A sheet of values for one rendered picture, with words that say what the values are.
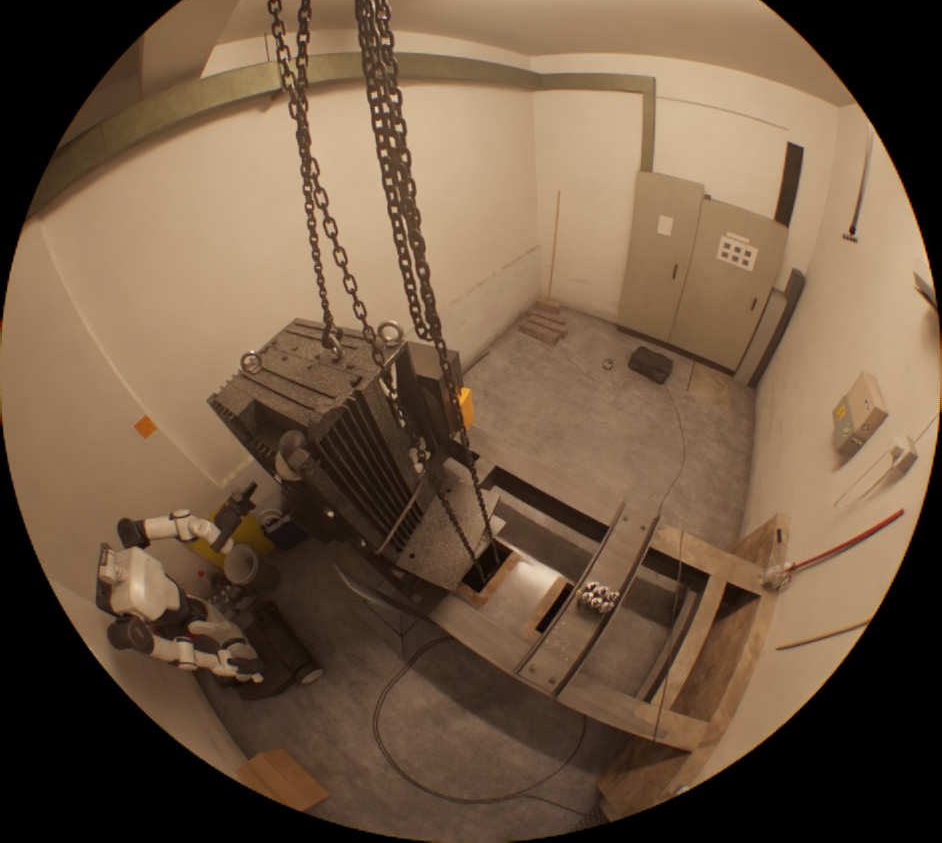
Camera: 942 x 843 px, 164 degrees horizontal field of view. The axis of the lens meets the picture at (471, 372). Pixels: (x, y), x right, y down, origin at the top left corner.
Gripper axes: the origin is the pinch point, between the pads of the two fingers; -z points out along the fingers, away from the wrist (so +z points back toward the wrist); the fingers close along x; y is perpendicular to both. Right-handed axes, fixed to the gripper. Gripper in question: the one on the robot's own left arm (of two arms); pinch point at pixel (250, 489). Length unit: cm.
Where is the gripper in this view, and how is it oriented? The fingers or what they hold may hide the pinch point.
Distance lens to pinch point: 127.7
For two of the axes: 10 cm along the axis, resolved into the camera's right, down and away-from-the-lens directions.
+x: 9.1, 2.2, -3.6
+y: -0.9, -7.3, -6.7
